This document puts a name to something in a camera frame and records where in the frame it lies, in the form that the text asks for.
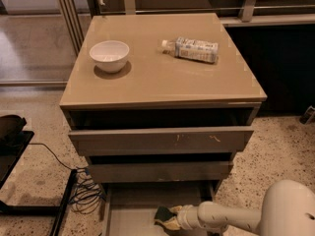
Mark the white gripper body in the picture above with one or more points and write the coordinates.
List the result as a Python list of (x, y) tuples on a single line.
[(187, 215)]

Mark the green and yellow sponge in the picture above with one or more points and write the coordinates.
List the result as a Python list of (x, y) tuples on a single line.
[(163, 214)]

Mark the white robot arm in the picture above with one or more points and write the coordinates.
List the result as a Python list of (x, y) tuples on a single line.
[(288, 209)]

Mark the grey middle drawer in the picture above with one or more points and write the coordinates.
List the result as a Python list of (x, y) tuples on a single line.
[(160, 172)]

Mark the grey drawer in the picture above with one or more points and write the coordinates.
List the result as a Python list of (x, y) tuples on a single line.
[(130, 208), (160, 172), (160, 141)]

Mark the grey bottom drawer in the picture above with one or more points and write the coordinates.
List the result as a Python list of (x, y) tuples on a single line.
[(130, 208)]

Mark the grey top drawer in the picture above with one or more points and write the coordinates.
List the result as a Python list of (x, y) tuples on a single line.
[(160, 141)]

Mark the grey drawer cabinet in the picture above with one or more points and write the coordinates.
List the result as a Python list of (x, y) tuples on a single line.
[(156, 90)]

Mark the clear labelled plastic bottle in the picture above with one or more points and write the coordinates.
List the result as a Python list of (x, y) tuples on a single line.
[(191, 49)]

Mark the white ceramic bowl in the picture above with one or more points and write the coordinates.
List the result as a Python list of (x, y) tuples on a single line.
[(110, 56)]

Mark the metal railing frame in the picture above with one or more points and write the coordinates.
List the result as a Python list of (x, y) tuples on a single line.
[(233, 13)]

